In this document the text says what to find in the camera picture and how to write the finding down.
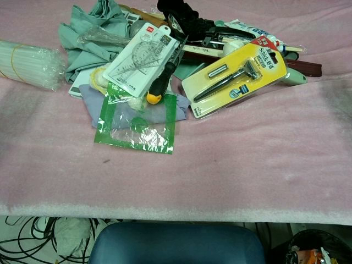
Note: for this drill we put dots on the yellow razor blister pack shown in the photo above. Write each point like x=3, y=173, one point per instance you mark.
x=233, y=79

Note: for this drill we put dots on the ruler set white package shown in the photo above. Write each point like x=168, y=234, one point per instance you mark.
x=143, y=59

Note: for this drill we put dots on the white plastic bag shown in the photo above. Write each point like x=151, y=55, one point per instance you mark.
x=72, y=237

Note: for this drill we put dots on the pale green plastic tool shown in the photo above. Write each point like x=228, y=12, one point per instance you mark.
x=295, y=77

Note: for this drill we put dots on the bundle of white straws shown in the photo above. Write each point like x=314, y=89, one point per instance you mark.
x=24, y=63

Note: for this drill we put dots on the black fabric item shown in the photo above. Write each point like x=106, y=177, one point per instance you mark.
x=184, y=19

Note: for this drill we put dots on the white blue toothpaste tube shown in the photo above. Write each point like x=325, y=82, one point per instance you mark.
x=255, y=30

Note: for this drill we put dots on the light wooden chopstick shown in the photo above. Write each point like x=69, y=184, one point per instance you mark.
x=203, y=49

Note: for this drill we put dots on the blue padded chair back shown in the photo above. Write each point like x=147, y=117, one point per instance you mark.
x=176, y=243

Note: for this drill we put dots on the green bordered clear bag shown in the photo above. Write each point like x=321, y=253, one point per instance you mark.
x=137, y=132

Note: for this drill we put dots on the clear plastic cone wrapper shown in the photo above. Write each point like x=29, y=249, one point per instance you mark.
x=101, y=37

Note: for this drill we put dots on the black trash bin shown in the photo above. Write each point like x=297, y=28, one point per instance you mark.
x=313, y=247

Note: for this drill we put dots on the teal green cloth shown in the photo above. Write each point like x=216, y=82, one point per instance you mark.
x=90, y=52

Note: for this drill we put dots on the dark red wooden stick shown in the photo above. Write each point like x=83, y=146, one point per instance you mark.
x=305, y=68

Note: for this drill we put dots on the lavender cloth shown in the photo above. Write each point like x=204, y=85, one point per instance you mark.
x=154, y=112

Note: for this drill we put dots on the pink foam table cover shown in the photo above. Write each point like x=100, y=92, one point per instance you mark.
x=176, y=176

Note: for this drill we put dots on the white grey flat box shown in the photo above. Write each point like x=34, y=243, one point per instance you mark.
x=79, y=82

